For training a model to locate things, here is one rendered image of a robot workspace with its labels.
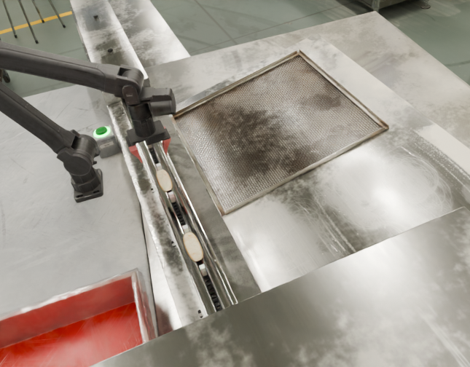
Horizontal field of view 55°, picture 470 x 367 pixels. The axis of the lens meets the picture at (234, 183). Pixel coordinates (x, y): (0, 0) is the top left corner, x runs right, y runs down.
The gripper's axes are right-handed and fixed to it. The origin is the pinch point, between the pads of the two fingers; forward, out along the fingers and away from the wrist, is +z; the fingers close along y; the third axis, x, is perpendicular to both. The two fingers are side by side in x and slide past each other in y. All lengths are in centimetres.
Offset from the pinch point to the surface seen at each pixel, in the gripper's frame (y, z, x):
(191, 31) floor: 82, 92, 269
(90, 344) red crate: -29, 10, -46
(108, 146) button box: -11.9, 6.3, 19.9
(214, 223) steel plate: 8.9, 9.2, -25.6
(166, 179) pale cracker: 1.3, 5.6, -5.7
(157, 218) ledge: -5.1, 5.4, -20.1
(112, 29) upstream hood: 5, 0, 96
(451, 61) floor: 221, 87, 107
